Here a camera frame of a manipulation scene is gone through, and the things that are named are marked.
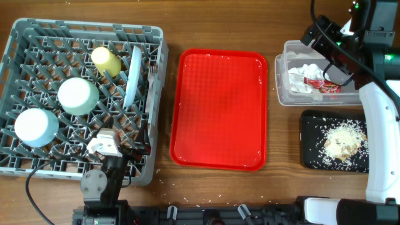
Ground large light blue plate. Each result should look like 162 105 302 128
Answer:
123 46 142 108

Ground red snack wrapper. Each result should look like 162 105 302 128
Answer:
304 77 341 93

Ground white plastic fork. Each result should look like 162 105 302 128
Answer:
145 66 157 113

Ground mint green bowl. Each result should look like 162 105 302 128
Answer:
57 77 99 116

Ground yellow plastic cup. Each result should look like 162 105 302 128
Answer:
91 47 121 78

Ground white napkin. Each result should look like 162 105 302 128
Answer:
288 64 324 94

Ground rice and food scraps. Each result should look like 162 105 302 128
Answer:
311 119 369 173

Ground small light blue bowl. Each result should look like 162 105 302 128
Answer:
14 108 59 148

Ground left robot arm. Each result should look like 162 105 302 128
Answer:
72 117 151 224

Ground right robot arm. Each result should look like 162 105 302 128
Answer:
295 0 399 224

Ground grey dishwasher rack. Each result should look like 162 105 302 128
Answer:
1 18 169 186

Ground red plastic tray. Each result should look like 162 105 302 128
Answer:
169 48 268 171

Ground clear plastic bin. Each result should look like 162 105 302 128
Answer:
274 40 361 106

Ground black plastic tray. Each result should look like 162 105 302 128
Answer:
301 110 366 170

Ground right black cable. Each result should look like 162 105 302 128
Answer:
310 0 400 119

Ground black cable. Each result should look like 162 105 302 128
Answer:
24 152 91 225
310 0 400 119

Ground left black cable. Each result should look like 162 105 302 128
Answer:
24 152 91 225

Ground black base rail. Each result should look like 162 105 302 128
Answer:
72 204 310 225

